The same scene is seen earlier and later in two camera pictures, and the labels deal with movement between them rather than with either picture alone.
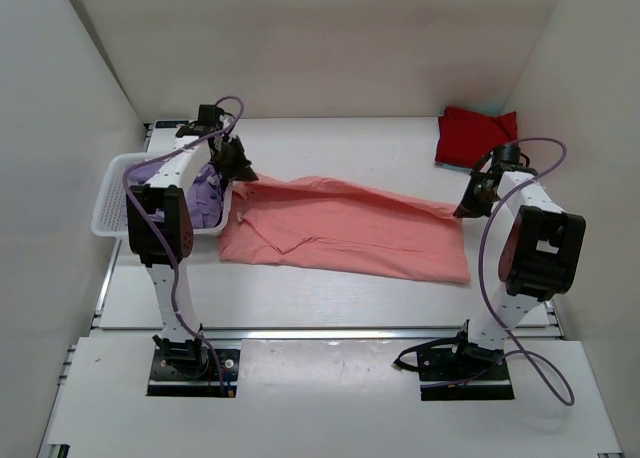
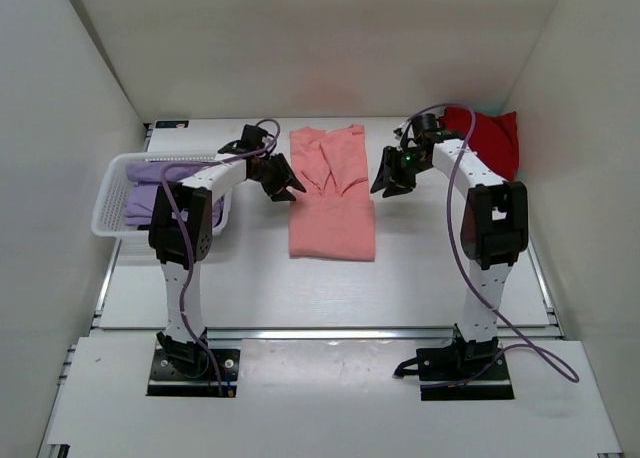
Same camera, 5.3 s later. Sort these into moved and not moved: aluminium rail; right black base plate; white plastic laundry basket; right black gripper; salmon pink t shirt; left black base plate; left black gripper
Moved: right black gripper; left black gripper; salmon pink t shirt
Not moved: aluminium rail; white plastic laundry basket; right black base plate; left black base plate
